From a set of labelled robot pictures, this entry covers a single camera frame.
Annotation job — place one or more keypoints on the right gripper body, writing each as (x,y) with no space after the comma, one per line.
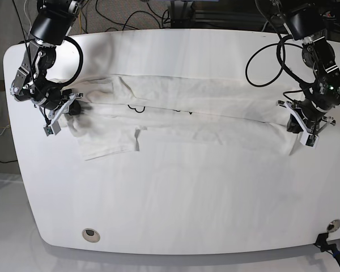
(51,109)

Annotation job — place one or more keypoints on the right table cable grommet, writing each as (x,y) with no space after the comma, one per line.
(333,226)

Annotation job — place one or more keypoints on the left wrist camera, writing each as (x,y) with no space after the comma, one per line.
(309,140)

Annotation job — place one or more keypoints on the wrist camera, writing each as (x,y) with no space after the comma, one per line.
(52,129)
(309,140)

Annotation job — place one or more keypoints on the table cable grommet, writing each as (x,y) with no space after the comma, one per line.
(333,226)
(91,235)

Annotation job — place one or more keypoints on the left table cable grommet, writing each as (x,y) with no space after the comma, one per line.
(91,235)

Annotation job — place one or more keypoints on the white printed T-shirt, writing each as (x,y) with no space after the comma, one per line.
(226,112)

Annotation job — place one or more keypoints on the black aluminium frame stand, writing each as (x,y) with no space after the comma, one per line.
(182,14)

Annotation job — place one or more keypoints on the black clamp with cable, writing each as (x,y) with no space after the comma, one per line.
(322,244)

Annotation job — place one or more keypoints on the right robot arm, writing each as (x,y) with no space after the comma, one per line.
(49,30)

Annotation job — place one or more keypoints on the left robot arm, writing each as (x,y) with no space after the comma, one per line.
(304,23)

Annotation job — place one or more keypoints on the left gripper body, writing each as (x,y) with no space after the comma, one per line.
(309,117)

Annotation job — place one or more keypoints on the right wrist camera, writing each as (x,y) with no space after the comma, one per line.
(52,129)

